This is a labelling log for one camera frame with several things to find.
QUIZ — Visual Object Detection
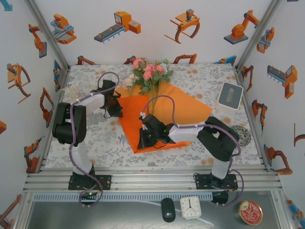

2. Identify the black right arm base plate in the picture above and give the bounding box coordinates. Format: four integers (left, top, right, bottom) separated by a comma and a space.
195, 173, 238, 191

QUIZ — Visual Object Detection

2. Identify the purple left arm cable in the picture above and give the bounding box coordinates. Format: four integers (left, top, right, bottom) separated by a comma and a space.
69, 71, 120, 208

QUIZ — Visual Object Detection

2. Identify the twin bloom pink flower spray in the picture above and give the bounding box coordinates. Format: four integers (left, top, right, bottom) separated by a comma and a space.
149, 61, 167, 115

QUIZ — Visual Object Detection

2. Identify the black computer mouse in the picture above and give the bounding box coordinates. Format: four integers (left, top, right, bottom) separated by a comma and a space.
161, 198, 176, 223

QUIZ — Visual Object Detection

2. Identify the aluminium side rail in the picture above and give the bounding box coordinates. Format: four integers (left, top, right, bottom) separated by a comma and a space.
234, 66, 271, 172
35, 66, 71, 174

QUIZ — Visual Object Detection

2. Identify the orange wrapping paper sheet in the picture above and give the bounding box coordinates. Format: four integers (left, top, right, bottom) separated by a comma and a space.
115, 82, 214, 155

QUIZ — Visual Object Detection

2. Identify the pink artificial rose stem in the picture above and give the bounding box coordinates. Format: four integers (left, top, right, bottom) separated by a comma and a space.
140, 64, 155, 96

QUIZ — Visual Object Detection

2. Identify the grey floral tablecloth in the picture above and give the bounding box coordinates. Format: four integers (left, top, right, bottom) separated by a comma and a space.
45, 63, 265, 167

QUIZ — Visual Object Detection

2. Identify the white grey tissue box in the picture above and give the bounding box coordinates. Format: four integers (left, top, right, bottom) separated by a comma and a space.
217, 82, 244, 110

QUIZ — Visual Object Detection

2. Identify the aluminium corner post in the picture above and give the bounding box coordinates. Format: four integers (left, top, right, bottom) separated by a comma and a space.
234, 0, 283, 70
23, 0, 71, 71

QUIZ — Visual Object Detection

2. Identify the white slotted cable duct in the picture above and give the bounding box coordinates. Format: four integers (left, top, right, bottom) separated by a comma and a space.
32, 193, 213, 202

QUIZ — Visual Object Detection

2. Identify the white artificial flower stem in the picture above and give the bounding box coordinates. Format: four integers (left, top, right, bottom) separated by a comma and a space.
122, 73, 136, 97

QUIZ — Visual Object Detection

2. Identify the aluminium table rail frame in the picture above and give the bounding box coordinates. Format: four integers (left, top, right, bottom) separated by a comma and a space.
22, 167, 283, 194

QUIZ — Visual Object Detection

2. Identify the red gold round tin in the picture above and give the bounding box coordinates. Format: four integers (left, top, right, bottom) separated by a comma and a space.
238, 199, 264, 226

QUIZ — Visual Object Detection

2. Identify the cream ribbon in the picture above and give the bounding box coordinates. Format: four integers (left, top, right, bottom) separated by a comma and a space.
61, 87, 81, 105

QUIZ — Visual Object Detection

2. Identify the white square alarm clock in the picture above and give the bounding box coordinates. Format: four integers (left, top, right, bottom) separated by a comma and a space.
179, 195, 203, 220

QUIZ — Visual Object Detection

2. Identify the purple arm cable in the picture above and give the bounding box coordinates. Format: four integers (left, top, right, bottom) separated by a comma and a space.
69, 71, 120, 208
142, 95, 245, 207

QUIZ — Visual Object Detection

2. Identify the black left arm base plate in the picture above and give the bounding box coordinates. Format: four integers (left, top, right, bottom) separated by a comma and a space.
68, 175, 112, 191

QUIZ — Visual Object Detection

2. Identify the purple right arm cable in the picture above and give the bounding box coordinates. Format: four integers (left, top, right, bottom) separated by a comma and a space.
142, 95, 245, 207

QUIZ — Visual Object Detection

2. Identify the leaf patterned round bowl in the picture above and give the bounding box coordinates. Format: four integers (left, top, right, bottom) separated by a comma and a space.
230, 125, 252, 146

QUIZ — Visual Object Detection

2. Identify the small green lit control board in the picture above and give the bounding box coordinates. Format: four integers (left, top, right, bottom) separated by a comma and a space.
80, 190, 100, 200

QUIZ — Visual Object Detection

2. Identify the black cable connector bracket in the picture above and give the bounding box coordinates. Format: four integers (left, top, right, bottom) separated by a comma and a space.
211, 190, 229, 206

